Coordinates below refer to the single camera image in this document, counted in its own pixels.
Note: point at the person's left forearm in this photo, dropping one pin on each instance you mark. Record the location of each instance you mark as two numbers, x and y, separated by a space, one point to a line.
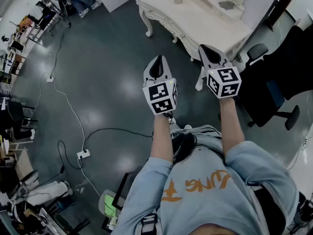
161 138

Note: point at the person's light blue sweatshirt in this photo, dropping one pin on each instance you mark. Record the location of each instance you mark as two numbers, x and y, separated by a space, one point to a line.
207 199

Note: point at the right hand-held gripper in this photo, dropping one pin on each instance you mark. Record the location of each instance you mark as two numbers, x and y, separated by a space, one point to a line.
223 82

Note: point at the person's white shoe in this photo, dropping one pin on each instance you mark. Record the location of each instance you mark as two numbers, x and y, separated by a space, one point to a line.
188 126

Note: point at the person's right forearm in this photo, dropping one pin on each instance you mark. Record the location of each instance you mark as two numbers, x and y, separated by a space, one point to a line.
231 126

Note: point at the cluttered metal workbench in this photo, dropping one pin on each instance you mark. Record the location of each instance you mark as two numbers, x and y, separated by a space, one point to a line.
27 26

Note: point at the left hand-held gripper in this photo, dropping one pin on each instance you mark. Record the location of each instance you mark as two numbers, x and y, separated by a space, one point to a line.
160 95

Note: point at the white power strip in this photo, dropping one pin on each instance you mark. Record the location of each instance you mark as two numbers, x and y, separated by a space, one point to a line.
50 79
83 153

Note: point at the grey chair with green cloth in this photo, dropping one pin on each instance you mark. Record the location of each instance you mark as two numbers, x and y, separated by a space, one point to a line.
110 205

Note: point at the black office chair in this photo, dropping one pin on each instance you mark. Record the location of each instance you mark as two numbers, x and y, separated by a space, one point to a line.
276 82

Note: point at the white ornate dressing table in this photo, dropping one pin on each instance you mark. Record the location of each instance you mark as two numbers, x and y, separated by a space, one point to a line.
195 21

